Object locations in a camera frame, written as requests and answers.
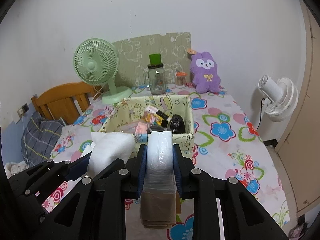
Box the green desk fan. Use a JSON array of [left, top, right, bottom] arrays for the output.
[[73, 38, 132, 105]]

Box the floral tablecloth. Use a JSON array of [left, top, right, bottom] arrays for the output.
[[50, 84, 290, 229]]

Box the black plastic bag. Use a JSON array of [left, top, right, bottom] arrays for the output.
[[168, 114, 185, 134]]

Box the white standing fan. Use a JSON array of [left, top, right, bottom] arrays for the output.
[[257, 75, 299, 129]]

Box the yellow cartoon snack packet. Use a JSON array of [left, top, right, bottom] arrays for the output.
[[143, 106, 171, 128]]

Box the green plastic cup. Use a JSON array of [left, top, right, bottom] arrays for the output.
[[149, 53, 162, 66]]

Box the purple bunny plush toy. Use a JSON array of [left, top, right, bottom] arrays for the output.
[[190, 51, 221, 94]]

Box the pink packet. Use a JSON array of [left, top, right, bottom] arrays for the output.
[[135, 121, 148, 134]]

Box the green cartoon cardboard panel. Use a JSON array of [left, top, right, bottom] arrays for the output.
[[114, 33, 191, 87]]

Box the white tissue sheet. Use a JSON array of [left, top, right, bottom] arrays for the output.
[[81, 142, 95, 158]]

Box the glass mason jar mug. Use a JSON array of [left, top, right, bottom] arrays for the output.
[[144, 63, 167, 95]]

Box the white plastic bag pack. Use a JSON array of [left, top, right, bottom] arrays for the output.
[[140, 131, 176, 229]]

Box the grey plaid pillow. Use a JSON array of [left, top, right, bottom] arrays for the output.
[[21, 112, 65, 167]]

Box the cotton swab jar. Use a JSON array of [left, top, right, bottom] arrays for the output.
[[175, 70, 187, 88]]

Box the wooden chair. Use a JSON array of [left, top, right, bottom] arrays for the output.
[[31, 82, 102, 125]]

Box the wall power socket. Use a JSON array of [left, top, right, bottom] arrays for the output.
[[17, 103, 29, 118]]

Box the white foam roll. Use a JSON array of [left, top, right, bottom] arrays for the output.
[[87, 132, 136, 178]]

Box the yellow cartoon fabric storage box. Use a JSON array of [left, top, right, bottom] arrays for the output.
[[100, 95, 195, 159]]

